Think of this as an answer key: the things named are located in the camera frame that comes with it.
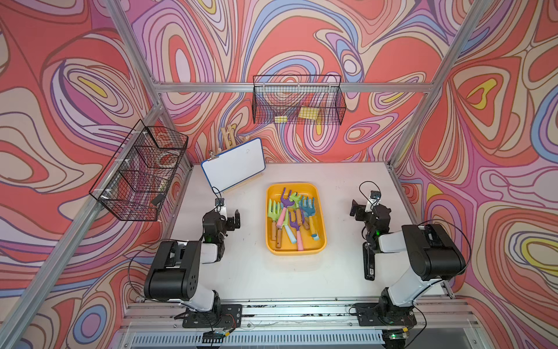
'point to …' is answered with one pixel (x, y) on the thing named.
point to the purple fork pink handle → (298, 236)
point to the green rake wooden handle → (294, 201)
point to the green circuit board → (213, 335)
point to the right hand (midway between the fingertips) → (363, 205)
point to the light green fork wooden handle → (273, 215)
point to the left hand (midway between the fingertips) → (228, 211)
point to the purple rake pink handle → (285, 202)
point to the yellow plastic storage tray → (311, 246)
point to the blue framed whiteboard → (225, 170)
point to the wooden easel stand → (229, 137)
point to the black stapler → (369, 261)
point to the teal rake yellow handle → (308, 209)
